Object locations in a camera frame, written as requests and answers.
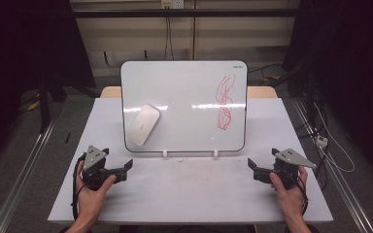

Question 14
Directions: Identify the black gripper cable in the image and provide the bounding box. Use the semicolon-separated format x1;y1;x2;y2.
71;153;87;221
295;176;310;216

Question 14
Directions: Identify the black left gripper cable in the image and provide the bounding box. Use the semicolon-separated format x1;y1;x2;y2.
71;153;87;221

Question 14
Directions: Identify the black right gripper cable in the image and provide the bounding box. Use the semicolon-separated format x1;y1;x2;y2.
295;176;310;216

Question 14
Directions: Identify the white wall outlet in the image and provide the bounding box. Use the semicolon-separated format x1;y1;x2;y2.
160;0;186;10

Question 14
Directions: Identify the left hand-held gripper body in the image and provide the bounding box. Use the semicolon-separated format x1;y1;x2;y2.
82;145;118;191

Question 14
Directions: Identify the metal floor rail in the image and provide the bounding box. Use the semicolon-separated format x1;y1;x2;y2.
291;98;373;233
0;119;58;233

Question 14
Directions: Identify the black metal stand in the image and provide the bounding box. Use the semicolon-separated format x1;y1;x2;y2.
37;72;95;134

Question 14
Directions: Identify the white whiteboard eraser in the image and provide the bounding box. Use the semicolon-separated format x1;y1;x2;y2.
125;104;161;148

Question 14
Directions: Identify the person's right hand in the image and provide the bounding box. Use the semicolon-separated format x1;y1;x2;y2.
269;166;309;225

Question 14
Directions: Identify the wooden table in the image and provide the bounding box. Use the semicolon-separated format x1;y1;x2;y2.
99;84;279;100

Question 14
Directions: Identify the person's left hand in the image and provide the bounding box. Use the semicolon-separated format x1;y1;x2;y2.
75;159;118;225

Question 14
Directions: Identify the black curtain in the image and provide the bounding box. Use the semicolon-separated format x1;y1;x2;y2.
281;0;373;178
0;0;96;176

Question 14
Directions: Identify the white whiteboard with red scribble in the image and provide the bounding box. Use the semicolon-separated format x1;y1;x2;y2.
119;59;249;153

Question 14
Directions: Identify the black hanging cable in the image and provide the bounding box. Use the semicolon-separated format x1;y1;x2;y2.
163;16;175;61

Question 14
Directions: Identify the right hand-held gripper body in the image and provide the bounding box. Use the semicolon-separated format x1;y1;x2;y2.
271;148;318;191

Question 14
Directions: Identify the white cable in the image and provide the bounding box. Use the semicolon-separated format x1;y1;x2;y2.
313;102;356;174

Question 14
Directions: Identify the black horizontal metal bar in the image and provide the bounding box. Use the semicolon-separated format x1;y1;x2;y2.
71;8;300;18

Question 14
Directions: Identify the white power strip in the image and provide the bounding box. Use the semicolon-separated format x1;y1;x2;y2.
315;134;329;149

